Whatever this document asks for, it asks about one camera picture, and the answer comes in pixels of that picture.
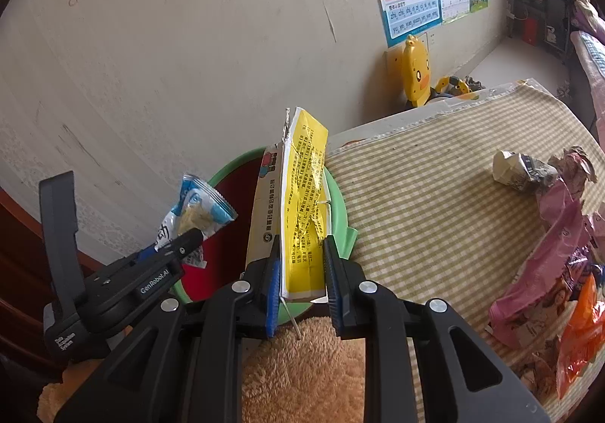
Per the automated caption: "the orange plastic wrapper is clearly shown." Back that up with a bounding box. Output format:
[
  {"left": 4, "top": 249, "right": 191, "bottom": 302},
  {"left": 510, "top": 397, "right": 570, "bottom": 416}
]
[{"left": 556, "top": 274, "right": 604, "bottom": 400}]

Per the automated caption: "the blue white snack wrapper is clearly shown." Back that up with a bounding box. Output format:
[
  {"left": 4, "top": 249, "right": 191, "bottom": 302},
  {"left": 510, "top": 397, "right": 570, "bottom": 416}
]
[{"left": 154, "top": 174, "right": 238, "bottom": 251}]

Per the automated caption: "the black shelf unit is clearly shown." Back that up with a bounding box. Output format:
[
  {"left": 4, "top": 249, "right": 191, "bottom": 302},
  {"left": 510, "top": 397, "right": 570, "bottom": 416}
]
[{"left": 507, "top": 0, "right": 574, "bottom": 63}]

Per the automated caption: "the yellow duck toy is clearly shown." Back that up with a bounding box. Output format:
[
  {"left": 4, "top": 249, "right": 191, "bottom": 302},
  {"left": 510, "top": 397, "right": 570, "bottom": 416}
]
[{"left": 402, "top": 35, "right": 431, "bottom": 108}]

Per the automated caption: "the pink plastic bag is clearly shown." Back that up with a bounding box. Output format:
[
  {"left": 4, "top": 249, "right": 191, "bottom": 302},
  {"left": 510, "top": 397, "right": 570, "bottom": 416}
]
[{"left": 487, "top": 147, "right": 604, "bottom": 349}]

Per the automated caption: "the yellow white paper carton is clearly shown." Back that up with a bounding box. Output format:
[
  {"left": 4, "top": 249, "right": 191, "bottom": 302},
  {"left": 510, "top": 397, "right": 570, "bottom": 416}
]
[{"left": 246, "top": 107, "right": 331, "bottom": 302}]

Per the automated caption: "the checkered yellow tablecloth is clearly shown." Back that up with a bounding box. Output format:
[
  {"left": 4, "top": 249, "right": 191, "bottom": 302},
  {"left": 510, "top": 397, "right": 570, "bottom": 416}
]
[{"left": 324, "top": 83, "right": 605, "bottom": 423}]

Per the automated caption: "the orange plush seat cushion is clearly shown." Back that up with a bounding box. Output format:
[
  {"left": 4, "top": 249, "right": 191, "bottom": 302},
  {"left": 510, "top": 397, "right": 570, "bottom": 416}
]
[{"left": 36, "top": 315, "right": 367, "bottom": 423}]

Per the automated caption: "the red green trash bin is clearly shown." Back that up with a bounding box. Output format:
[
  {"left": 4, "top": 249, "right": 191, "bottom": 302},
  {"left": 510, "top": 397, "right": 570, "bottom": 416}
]
[{"left": 172, "top": 147, "right": 358, "bottom": 321}]

